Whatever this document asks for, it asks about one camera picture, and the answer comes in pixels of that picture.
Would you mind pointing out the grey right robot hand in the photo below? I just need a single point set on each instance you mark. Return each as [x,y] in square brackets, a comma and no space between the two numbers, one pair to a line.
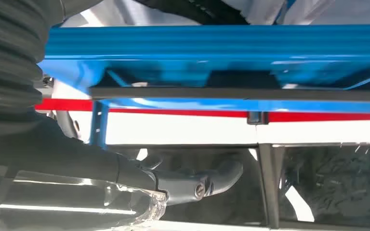
[60,153]

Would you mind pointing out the blue metal shelf rack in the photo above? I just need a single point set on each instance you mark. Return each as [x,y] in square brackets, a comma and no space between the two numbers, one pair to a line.
[204,41]

